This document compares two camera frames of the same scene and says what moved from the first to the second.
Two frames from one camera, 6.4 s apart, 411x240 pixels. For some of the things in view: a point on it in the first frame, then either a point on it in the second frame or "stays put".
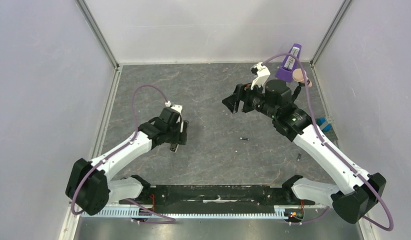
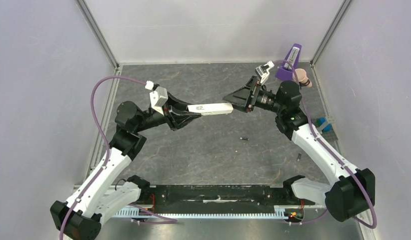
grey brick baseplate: [332, 134] stays put
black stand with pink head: [298, 76] stays put
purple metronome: [289, 64] stays put
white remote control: [174, 147] -> [211, 109]
